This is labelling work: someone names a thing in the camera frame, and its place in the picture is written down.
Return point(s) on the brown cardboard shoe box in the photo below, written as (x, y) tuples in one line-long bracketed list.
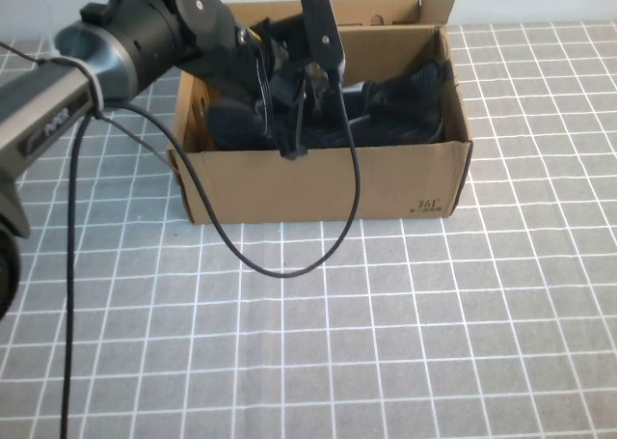
[(385, 178)]

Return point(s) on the grey white-checked tablecloth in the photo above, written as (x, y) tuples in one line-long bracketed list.
[(385, 337)]

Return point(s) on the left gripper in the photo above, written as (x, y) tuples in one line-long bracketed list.
[(287, 58)]

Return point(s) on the black knit sneaker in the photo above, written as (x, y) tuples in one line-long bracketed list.
[(359, 94), (414, 106)]

